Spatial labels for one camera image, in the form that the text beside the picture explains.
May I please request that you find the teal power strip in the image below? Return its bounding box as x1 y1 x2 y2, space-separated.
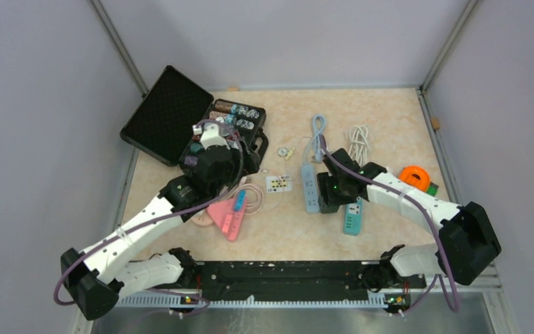
343 198 363 236

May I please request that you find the grey-blue power strip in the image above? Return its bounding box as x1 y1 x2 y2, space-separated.
300 164 320 214

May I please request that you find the dark green cube socket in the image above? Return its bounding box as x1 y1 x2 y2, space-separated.
319 203 340 214

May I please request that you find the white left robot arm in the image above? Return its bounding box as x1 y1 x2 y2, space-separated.
54 140 268 320

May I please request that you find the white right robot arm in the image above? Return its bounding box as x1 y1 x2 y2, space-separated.
317 149 502 287

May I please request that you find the pink round plug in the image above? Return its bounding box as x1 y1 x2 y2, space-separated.
189 209 214 228

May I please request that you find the blue small block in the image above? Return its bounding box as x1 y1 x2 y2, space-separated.
233 189 246 212

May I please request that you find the pink triangular power strip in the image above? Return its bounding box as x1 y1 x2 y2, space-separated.
207 196 247 241

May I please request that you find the cream chess pawn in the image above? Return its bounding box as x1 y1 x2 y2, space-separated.
284 147 296 160

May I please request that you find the loose poker chip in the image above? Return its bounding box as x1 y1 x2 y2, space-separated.
277 148 288 157

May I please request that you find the black poker chip case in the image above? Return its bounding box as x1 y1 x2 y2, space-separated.
120 65 268 174

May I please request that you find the white coiled cable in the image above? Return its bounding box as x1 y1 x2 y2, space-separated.
348 124 371 167

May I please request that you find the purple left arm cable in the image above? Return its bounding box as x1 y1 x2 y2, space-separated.
53 118 245 317

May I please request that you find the light blue coiled cable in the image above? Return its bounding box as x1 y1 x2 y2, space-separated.
308 115 327 163

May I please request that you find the orange ring toy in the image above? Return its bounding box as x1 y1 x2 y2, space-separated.
398 165 431 192

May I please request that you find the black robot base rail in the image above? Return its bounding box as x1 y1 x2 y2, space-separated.
152 260 427 303

